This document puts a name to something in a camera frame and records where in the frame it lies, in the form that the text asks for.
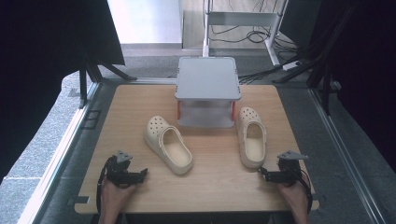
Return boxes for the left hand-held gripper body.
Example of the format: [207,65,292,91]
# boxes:
[104,150,140,189]

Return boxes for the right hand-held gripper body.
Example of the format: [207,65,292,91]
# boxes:
[274,150,310,189]

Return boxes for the person's left hand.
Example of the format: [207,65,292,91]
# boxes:
[100,177,137,217]

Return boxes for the person's right hand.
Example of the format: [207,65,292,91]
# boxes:
[276,181,310,217]

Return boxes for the cream clog shoe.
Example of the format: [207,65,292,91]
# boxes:
[144,115,194,175]
[235,106,268,170]

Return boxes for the black tripod stand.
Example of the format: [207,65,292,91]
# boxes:
[78,46,138,110]
[305,59,335,117]

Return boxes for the grey two-tier shoe rack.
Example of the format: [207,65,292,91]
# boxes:
[174,56,242,129]

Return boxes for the white power strip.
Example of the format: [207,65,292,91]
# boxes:
[281,60,303,72]

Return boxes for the black curtain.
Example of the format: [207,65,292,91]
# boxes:
[278,0,396,174]
[0,0,126,185]

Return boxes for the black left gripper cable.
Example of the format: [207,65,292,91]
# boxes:
[95,155,117,216]

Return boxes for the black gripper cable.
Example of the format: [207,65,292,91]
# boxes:
[95,155,117,216]
[297,169,314,216]

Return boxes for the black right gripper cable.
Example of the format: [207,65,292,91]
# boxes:
[297,169,314,216]

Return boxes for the aluminium frame rail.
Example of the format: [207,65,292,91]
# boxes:
[17,81,102,224]
[307,88,389,224]

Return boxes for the black rectangular bracket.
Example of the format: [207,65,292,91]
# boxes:
[80,108,103,131]

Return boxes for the black floor cables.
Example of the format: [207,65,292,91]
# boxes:
[207,24,312,86]

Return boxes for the white metal desk frame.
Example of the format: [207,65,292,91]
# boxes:
[202,0,290,67]

